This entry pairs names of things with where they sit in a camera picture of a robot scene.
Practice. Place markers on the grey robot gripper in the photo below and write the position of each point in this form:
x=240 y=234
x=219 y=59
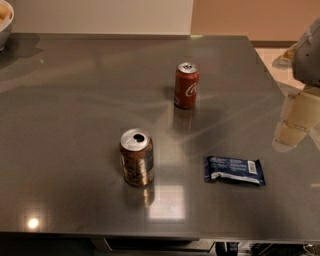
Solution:
x=308 y=58

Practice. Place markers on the blue rxbar blueberry wrapper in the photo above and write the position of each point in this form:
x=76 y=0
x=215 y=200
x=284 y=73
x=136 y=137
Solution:
x=233 y=169

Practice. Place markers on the red coca-cola can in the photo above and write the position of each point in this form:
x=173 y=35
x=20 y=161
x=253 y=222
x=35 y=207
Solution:
x=186 y=83

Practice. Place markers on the brown gold soda can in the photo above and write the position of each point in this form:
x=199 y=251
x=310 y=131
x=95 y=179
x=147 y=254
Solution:
x=136 y=148

